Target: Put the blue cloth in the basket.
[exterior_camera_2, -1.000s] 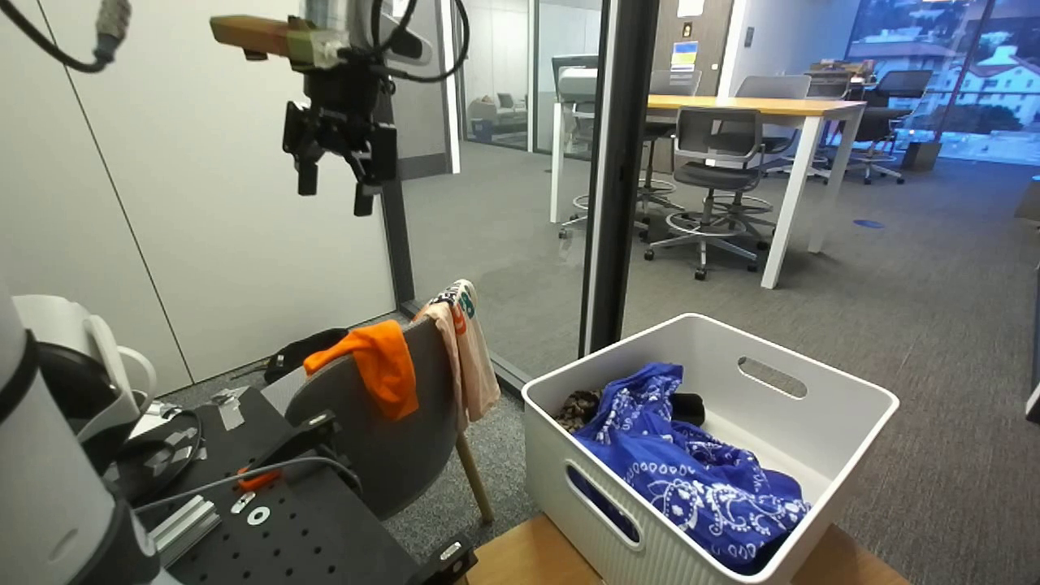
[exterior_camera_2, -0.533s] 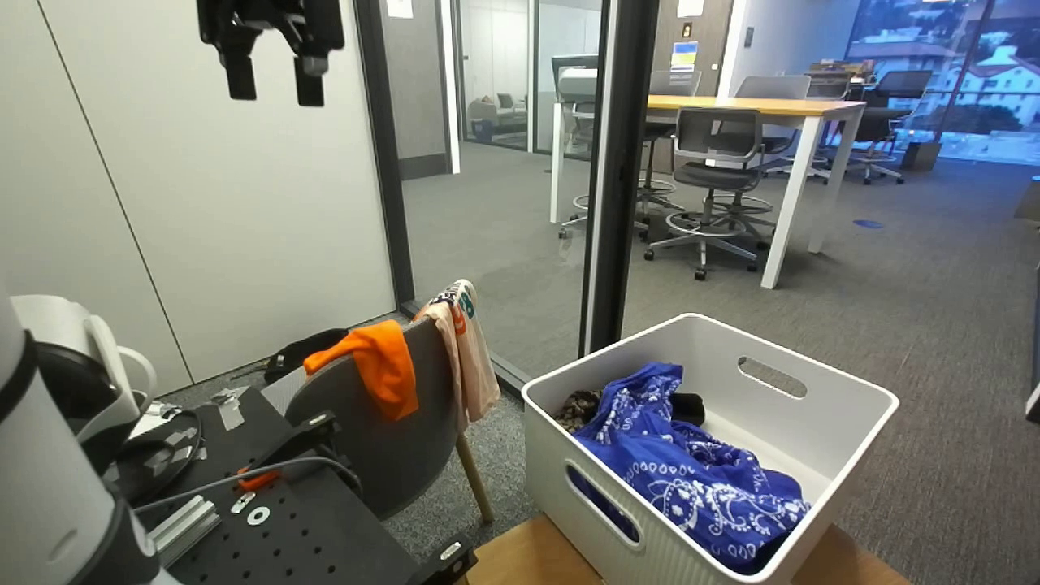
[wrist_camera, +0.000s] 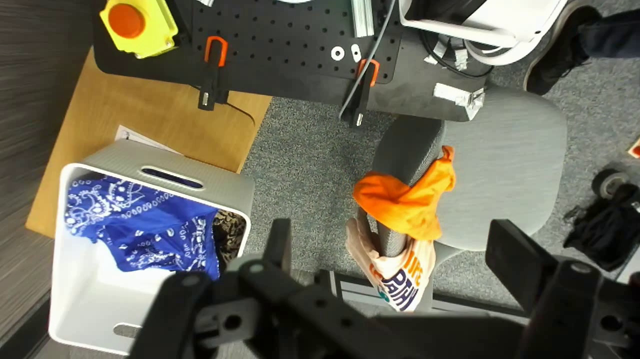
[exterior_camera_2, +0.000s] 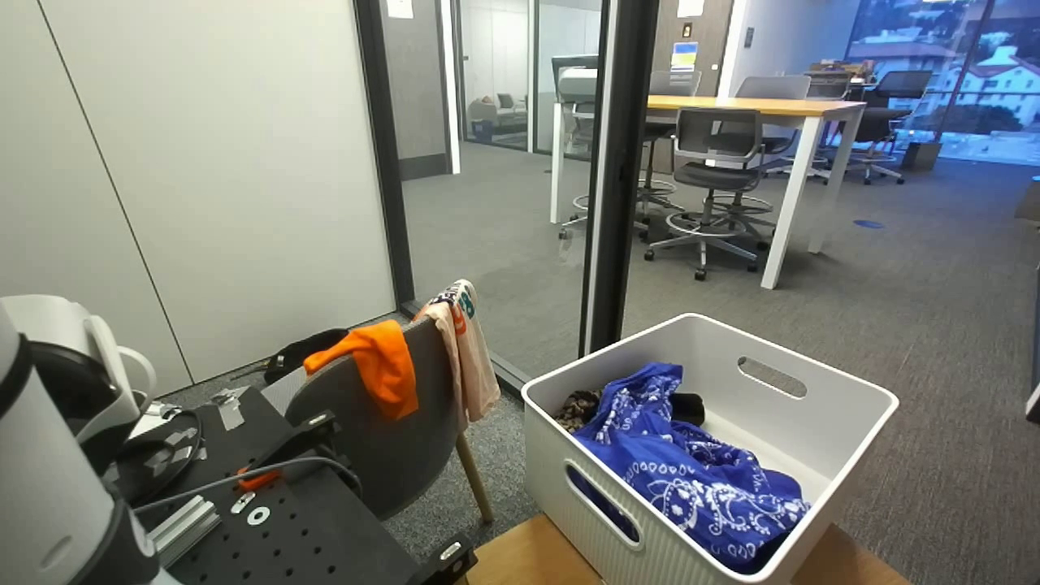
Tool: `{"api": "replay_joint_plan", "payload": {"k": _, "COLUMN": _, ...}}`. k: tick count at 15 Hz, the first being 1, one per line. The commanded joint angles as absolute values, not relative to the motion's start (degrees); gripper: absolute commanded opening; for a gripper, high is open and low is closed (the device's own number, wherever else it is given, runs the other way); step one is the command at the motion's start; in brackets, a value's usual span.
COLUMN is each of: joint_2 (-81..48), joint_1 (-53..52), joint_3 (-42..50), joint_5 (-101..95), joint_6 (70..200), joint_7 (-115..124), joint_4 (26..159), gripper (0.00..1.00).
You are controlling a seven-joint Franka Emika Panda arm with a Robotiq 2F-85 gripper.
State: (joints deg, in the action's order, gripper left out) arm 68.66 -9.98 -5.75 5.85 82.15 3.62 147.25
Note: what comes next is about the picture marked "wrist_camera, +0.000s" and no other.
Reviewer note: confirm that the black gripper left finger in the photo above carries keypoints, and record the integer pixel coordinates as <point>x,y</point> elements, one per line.
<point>193,311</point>

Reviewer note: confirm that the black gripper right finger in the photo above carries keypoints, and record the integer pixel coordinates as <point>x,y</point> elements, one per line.
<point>572,305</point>

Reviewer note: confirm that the blue paisley bandana cloth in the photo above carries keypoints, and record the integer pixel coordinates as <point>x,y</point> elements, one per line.
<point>146,225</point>

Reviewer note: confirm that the orange cloth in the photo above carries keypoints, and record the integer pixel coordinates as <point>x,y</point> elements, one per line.
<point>406,199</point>

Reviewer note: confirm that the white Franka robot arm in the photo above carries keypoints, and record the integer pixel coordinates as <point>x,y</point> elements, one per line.
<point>507,20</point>

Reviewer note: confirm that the white plastic basket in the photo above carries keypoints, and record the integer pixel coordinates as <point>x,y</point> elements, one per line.
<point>86,299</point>

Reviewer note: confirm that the peach printed cloth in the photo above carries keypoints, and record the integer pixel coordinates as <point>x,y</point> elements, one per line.
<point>400,279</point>

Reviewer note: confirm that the black bag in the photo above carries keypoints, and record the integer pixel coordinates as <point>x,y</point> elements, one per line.
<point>602,229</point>

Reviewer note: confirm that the grey upholstered chair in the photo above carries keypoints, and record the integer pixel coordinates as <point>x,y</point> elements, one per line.
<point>507,171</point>

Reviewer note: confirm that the brown cardboard box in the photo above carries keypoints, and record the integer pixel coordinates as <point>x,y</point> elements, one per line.
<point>132,105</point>

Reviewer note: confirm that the dark shoe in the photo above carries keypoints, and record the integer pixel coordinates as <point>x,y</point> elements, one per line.
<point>553,65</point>

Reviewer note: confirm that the black perforated mounting board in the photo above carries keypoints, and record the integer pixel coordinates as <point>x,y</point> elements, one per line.
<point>280,39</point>

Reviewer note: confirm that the yellow emergency stop button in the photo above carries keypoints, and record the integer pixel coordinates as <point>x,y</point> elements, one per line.
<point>136,26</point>

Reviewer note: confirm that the aluminium extrusion piece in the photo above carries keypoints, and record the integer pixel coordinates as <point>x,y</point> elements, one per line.
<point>363,16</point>

